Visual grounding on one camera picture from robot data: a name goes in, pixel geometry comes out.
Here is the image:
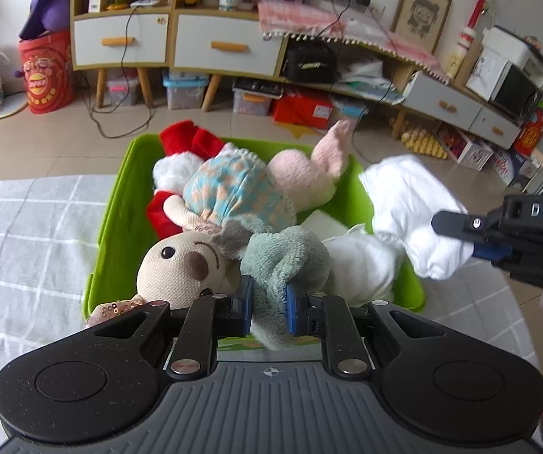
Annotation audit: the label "green towel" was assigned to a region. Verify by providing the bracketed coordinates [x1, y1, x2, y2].
[212, 218, 333, 351]

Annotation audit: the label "grey white checkered blanket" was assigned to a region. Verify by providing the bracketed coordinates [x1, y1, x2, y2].
[0, 175, 542, 448]

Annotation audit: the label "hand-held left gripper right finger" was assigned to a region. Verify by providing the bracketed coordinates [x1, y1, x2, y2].
[287, 284, 443, 380]

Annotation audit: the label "white paper sheet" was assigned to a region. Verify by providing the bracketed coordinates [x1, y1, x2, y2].
[465, 47, 511, 100]

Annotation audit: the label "black bag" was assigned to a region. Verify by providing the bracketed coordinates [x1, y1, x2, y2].
[285, 40, 339, 83]

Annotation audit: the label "purple plush toy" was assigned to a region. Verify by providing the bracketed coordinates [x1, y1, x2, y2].
[19, 0, 72, 41]

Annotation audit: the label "clear storage box blue lid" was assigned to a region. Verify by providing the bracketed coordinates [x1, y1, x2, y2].
[162, 73, 208, 110]

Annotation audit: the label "white appliance box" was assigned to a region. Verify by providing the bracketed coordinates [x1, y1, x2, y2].
[482, 26, 543, 74]

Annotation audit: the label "clear storage box black top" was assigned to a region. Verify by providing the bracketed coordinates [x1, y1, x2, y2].
[232, 78, 284, 117]

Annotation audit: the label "white red tube ornament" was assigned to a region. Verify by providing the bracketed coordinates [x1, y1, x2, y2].
[446, 28, 476, 79]

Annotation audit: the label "long wooden tv cabinet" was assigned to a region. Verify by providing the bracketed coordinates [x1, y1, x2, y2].
[170, 0, 525, 149]

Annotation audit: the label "pink fluffy cloth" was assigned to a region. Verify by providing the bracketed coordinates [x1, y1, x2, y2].
[268, 120, 358, 211]

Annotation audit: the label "red printed bucket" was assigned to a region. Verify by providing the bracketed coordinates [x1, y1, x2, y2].
[18, 31, 76, 115]

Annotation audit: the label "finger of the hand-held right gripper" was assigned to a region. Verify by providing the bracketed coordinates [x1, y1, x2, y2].
[431, 210, 504, 239]
[473, 241, 513, 266]

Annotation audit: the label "pink cabinet cloth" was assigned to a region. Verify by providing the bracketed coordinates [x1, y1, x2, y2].
[257, 0, 449, 81]

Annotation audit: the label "red cardboard box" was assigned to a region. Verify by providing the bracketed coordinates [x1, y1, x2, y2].
[271, 90, 334, 128]

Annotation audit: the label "white red carton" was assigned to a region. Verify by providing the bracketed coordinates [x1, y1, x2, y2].
[435, 125, 495, 167]

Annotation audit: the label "clear storage box pink contents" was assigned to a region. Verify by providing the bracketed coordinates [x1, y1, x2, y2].
[106, 78, 140, 107]

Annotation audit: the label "round white stand base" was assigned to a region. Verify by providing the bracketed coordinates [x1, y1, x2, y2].
[0, 92, 28, 121]

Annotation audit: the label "black power cable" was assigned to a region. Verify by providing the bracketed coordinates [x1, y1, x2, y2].
[316, 0, 395, 162]
[89, 5, 154, 139]

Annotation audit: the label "green plastic bin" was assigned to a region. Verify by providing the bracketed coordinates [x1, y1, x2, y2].
[82, 133, 428, 362]

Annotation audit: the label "framed cartoon girl picture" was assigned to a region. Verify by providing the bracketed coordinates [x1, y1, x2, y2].
[391, 0, 453, 55]

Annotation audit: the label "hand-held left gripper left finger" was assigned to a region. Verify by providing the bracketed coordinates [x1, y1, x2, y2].
[92, 275, 254, 380]

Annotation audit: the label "black microwave oven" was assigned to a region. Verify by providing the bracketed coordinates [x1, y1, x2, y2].
[489, 64, 543, 119]

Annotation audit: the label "red white plush toy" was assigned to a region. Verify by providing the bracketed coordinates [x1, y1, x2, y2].
[146, 120, 229, 243]

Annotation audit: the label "mouse plush doll blue dress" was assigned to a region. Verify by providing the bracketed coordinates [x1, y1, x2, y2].
[84, 143, 301, 329]

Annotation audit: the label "yellow egg tray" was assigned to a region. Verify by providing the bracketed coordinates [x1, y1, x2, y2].
[400, 123, 448, 159]

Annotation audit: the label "white drawer wooden handle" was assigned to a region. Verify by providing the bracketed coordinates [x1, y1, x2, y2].
[173, 13, 287, 76]
[73, 13, 169, 68]
[470, 104, 523, 148]
[404, 73, 483, 128]

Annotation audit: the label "pile of folded fabrics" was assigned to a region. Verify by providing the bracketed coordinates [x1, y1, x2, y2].
[335, 59, 405, 105]

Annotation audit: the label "white cloth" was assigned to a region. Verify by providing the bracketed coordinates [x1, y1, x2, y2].
[359, 154, 475, 281]
[323, 224, 407, 307]

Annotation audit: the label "blue red printed box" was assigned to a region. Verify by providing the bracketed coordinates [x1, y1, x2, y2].
[492, 149, 543, 191]

